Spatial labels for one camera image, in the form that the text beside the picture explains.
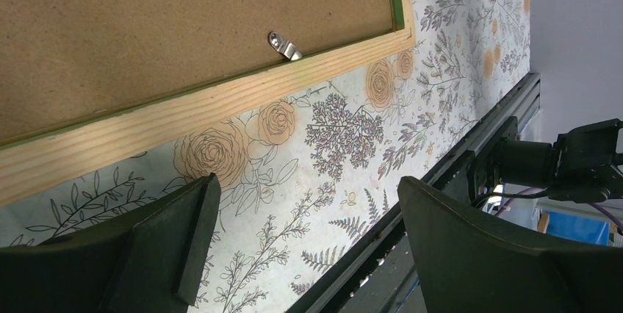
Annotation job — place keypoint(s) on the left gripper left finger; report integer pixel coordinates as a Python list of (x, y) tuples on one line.
[(150, 259)]

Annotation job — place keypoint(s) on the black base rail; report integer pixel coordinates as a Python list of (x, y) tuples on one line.
[(379, 274)]

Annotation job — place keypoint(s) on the wooden picture frame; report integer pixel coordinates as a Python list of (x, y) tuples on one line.
[(36, 164)]

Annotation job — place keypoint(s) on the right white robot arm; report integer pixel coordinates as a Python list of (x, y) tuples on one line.
[(582, 165)]

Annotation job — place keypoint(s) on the floral tablecloth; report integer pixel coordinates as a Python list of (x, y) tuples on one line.
[(307, 176)]

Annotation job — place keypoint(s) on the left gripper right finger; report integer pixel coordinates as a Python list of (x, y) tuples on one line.
[(470, 261)]

